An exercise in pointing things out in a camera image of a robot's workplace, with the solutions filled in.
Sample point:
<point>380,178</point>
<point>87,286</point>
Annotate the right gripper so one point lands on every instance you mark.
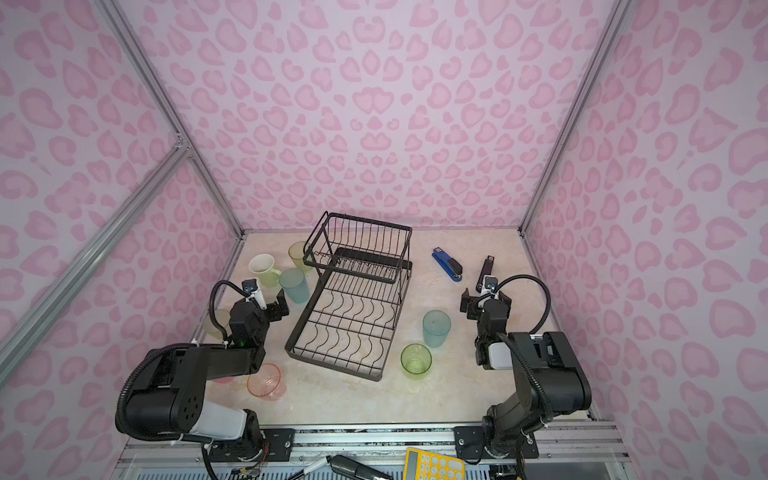
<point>483,302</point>

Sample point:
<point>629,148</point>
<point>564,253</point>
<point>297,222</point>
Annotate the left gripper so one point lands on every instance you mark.
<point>267,305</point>

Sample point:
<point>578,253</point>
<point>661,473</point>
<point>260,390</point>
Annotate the white mug green handle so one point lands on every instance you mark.
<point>263,267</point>

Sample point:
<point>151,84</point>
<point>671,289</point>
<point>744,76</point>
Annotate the teal textured plastic cup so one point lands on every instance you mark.
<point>294,284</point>

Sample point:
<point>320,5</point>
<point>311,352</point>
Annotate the light green transparent cup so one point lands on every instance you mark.
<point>296,254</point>

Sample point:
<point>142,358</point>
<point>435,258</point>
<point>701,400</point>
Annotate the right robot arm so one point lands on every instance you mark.
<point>548,380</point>

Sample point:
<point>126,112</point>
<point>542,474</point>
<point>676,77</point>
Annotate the teal cup near right arm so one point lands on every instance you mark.
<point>436,327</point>

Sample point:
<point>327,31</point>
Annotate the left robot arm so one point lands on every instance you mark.
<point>163,399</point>

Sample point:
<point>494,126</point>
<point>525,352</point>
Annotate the blue stapler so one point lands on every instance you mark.
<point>448,264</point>

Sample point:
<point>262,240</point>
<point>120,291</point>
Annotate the pink transparent cup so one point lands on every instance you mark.
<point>267,384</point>

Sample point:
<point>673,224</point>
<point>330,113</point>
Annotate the bright green transparent cup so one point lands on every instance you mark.
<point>416,360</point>

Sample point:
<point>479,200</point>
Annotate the yellow calculator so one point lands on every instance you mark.
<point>423,465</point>

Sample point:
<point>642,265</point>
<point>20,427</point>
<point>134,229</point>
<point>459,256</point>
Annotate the black marker pen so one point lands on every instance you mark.
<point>344,466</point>

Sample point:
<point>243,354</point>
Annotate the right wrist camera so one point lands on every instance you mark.
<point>489,285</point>

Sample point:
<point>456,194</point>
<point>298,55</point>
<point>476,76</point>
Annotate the black wire dish rack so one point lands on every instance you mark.
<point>350,320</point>

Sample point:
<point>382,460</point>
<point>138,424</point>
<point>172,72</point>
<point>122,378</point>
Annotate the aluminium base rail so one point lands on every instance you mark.
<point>580,449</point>

